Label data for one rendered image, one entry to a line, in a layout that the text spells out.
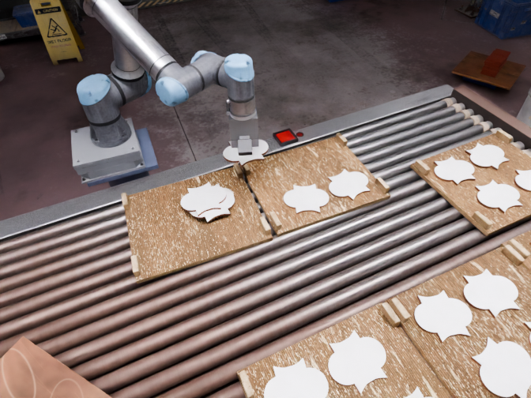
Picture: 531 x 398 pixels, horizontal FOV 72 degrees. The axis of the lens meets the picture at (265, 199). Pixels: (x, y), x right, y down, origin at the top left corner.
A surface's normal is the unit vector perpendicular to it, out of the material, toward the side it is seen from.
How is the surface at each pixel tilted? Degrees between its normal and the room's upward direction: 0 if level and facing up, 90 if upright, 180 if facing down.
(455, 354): 0
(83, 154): 1
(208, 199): 0
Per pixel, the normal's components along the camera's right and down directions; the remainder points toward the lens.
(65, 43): 0.29, 0.53
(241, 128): 0.06, 0.73
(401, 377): -0.03, -0.68
